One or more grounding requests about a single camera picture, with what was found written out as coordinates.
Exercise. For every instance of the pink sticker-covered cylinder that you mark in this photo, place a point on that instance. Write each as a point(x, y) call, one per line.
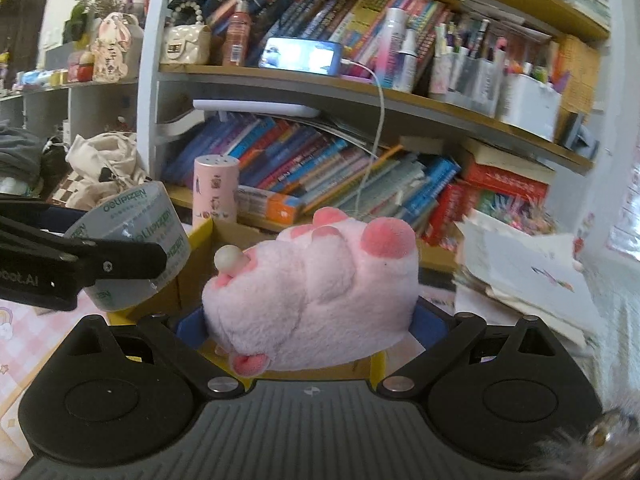
point(216, 187)

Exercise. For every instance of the white storage tub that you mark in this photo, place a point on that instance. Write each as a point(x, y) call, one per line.
point(530, 105)

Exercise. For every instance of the dark grey cloth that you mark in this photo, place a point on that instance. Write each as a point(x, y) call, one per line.
point(20, 152)

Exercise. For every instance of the pink checked tablecloth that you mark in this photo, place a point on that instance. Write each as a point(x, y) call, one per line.
point(20, 360)

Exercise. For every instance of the tall white pink spray can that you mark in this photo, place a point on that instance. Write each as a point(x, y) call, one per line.
point(396, 45)

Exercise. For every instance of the cardboard box with yellow edges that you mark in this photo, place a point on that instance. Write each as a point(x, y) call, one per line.
point(200, 255)

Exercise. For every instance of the dried flower bouquet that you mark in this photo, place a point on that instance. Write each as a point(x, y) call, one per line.
point(97, 2)

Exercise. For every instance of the white quilted handbag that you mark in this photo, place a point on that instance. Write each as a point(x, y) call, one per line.
point(185, 42)

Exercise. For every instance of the row of thin children's books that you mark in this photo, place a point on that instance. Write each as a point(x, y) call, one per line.
point(320, 170)

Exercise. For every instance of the orange and white carton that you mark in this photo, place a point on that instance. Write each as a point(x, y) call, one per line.
point(270, 205)

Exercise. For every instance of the white flat tablet device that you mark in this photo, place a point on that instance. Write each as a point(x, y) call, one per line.
point(255, 108)

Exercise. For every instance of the small white spray bottle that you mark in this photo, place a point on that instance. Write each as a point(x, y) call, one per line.
point(409, 62)

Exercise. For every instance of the grey fluffy cloth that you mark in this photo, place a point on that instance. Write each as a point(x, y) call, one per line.
point(590, 450)

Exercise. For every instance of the red thick book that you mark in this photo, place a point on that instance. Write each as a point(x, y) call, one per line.
point(505, 180)

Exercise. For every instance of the grey side shelf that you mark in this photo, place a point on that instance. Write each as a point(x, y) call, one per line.
point(60, 97)

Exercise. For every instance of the pink plush toy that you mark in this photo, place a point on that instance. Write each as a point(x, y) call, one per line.
point(320, 290)

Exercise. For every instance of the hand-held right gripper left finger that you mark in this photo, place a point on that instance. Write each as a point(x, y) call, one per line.
point(187, 330)

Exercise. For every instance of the white pen organizer with pens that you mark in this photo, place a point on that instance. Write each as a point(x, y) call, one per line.
point(465, 70)

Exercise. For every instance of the brown pump bottle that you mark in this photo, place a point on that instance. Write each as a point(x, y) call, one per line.
point(236, 35)

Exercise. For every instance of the stack of loose papers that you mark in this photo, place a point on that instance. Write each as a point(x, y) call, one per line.
point(525, 280)

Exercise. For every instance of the beige cloth bag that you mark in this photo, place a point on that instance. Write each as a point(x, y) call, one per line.
point(107, 160)

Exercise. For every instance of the white printed tote bag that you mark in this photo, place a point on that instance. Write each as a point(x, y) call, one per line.
point(115, 52)

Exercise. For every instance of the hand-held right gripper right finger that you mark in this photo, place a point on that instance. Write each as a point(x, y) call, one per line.
point(424, 327)

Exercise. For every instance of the blue smartphone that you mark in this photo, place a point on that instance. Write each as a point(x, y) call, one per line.
point(300, 57)

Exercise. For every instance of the clear packing tape roll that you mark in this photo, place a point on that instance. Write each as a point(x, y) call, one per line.
point(145, 225)

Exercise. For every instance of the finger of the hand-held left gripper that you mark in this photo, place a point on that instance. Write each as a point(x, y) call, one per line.
point(60, 217)
point(125, 260)

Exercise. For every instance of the row of colourful slim books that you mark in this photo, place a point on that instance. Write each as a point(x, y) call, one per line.
point(345, 15)

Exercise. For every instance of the wooden bookshelf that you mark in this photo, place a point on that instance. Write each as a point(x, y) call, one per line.
point(250, 77)

